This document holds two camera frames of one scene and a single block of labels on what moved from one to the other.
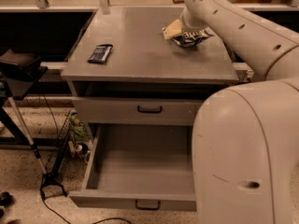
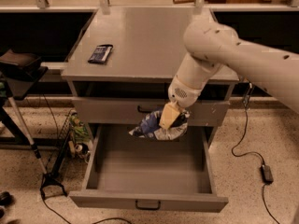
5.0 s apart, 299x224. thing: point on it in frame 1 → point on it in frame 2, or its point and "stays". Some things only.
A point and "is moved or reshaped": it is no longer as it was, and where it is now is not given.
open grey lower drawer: x=140 y=166 stays
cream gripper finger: x=173 y=29 → x=170 y=113
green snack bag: x=78 y=131 stays
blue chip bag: x=192 y=37 is moved or reshaped
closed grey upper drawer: x=137 y=111 stays
